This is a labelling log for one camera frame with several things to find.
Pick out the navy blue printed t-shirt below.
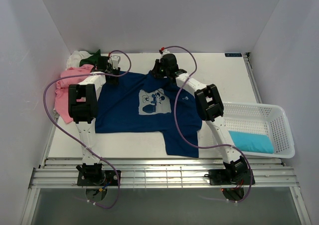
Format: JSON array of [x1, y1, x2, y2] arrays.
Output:
[[95, 72, 202, 158]]

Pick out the dark green t-shirt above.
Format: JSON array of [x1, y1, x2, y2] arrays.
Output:
[[79, 49, 101, 67]]

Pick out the white plastic basket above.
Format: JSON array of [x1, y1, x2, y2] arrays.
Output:
[[224, 102, 295, 159]]

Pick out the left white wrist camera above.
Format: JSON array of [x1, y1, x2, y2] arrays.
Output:
[[109, 55, 121, 69]]

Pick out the pink t-shirt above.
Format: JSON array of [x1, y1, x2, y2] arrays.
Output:
[[54, 64, 93, 124]]

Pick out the blue label sticker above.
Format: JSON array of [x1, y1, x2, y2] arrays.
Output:
[[224, 53, 242, 57]]

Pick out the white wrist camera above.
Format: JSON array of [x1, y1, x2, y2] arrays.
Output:
[[109, 55, 121, 69], [159, 47, 171, 59]]

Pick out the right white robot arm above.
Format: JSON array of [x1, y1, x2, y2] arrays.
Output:
[[151, 48, 254, 187]]

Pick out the white t-shirt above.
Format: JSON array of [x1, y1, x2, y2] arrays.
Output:
[[66, 51, 91, 69]]

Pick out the rolled turquoise t-shirt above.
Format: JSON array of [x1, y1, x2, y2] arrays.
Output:
[[229, 131, 274, 154]]

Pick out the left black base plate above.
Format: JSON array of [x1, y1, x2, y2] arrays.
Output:
[[76, 170, 121, 187]]

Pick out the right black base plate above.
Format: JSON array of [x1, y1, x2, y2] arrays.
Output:
[[204, 169, 255, 185]]

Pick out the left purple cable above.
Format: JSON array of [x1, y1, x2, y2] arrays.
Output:
[[43, 50, 132, 209]]

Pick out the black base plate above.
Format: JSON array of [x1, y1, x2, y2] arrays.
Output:
[[76, 170, 121, 187], [204, 169, 255, 185]]

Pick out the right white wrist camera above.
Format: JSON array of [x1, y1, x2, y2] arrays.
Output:
[[159, 47, 171, 59]]

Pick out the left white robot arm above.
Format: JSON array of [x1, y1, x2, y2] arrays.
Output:
[[68, 55, 121, 185]]

